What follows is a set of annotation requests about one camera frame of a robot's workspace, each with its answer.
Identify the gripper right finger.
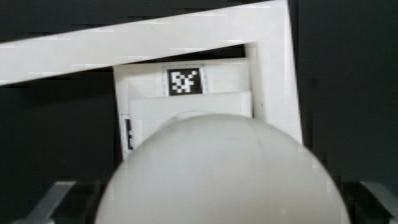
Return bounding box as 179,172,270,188
341,181,398,224

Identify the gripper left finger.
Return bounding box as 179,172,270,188
11,181,105,224

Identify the white lamp bulb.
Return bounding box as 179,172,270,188
96,115,350,224

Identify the white lamp base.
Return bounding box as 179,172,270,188
114,58,252,157

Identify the white table fence frame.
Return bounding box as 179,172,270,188
0,0,302,139

